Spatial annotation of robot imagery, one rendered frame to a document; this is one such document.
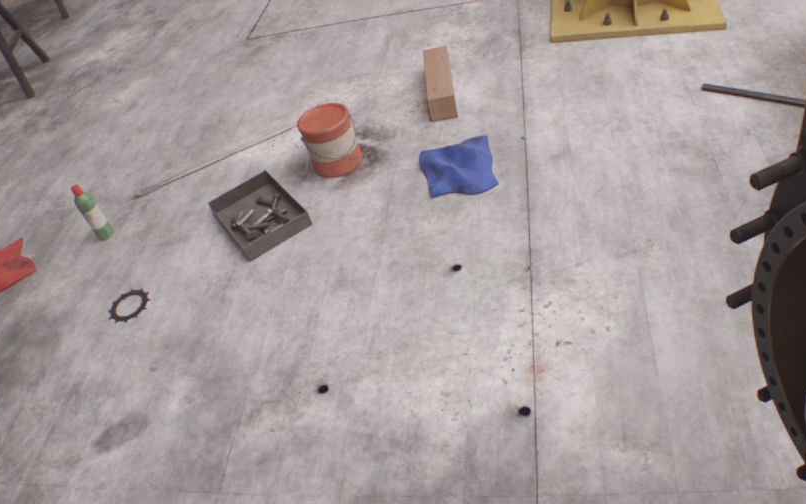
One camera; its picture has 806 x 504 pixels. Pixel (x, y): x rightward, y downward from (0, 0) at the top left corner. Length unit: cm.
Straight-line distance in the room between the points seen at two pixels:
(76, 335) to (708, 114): 221
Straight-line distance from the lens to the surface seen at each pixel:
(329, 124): 234
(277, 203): 239
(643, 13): 306
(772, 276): 71
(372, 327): 186
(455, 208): 213
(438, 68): 269
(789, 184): 74
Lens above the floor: 137
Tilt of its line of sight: 42 degrees down
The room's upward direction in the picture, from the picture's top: 17 degrees counter-clockwise
